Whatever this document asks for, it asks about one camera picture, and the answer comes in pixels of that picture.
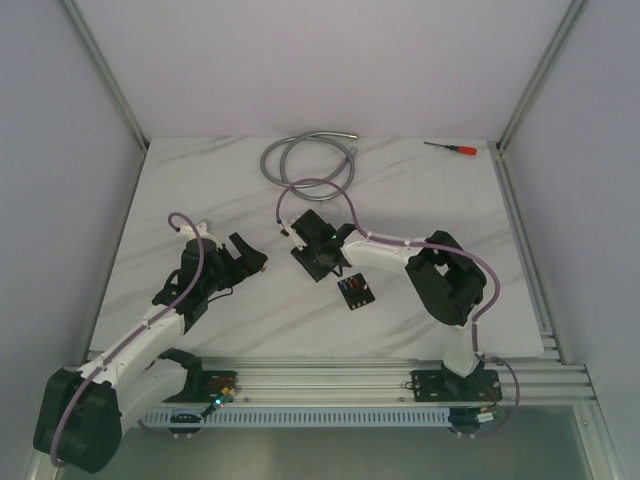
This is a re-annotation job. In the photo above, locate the black fuse box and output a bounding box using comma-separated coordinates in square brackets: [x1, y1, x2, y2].
[337, 273, 375, 310]

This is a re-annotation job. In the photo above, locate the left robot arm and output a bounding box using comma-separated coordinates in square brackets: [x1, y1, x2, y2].
[33, 233, 268, 473]

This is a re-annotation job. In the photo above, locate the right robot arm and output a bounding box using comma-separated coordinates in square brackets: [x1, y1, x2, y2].
[281, 209, 487, 399]

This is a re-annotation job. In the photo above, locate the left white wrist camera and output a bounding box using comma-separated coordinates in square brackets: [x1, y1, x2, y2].
[176, 220, 224, 250]

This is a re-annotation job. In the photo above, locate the grey coiled metal hose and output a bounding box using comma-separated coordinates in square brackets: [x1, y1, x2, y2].
[259, 130, 360, 203]

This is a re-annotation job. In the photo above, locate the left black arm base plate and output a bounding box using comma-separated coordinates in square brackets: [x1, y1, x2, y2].
[164, 370, 238, 403]

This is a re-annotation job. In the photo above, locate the perforated cable duct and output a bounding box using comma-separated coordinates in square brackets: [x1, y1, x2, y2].
[139, 409, 501, 430]

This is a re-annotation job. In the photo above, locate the red handled screwdriver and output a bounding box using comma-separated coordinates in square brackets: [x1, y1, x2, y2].
[424, 141, 477, 156]

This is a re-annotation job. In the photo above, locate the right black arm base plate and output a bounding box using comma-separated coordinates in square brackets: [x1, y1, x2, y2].
[408, 368, 503, 403]

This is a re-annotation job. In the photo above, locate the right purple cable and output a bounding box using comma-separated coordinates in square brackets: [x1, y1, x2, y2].
[275, 179, 522, 440]

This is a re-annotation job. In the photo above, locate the aluminium rail frame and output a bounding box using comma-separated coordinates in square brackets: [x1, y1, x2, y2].
[203, 357, 597, 407]

